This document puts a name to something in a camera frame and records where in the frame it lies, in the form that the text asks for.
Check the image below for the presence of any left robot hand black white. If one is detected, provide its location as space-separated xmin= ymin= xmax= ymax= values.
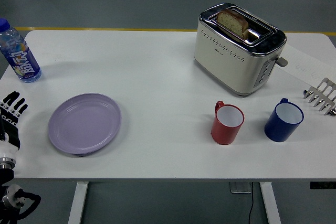
xmin=0 ymin=91 xmax=29 ymax=159

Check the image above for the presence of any purple plate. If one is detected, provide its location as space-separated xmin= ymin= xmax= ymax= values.
xmin=48 ymin=92 xmax=123 ymax=156

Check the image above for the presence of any blue labelled drink bottle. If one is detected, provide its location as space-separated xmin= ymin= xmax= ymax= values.
xmin=0 ymin=18 xmax=42 ymax=83

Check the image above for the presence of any white table leg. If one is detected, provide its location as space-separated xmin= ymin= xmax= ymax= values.
xmin=259 ymin=182 xmax=282 ymax=224
xmin=67 ymin=182 xmax=89 ymax=224

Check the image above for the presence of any red mug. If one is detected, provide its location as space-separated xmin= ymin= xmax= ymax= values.
xmin=211 ymin=100 xmax=245 ymax=145

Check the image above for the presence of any cream and chrome toaster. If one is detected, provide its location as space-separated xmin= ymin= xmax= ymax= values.
xmin=193 ymin=3 xmax=288 ymax=98

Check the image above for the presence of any bread slice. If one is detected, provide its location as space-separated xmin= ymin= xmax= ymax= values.
xmin=216 ymin=8 xmax=249 ymax=39

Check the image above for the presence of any blue mug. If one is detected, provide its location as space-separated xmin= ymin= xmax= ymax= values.
xmin=264 ymin=98 xmax=305 ymax=143

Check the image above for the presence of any white paper sheet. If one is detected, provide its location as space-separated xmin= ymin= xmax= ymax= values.
xmin=275 ymin=42 xmax=336 ymax=86

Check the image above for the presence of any silver metal rack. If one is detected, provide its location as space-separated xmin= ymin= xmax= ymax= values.
xmin=303 ymin=77 xmax=336 ymax=116

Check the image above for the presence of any black table control panel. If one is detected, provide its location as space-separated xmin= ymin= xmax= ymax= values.
xmin=309 ymin=181 xmax=336 ymax=190

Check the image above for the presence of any grey bracket under table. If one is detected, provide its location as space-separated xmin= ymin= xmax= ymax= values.
xmin=229 ymin=182 xmax=253 ymax=195

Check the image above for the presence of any black cable under table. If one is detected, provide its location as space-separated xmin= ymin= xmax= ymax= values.
xmin=246 ymin=182 xmax=256 ymax=224

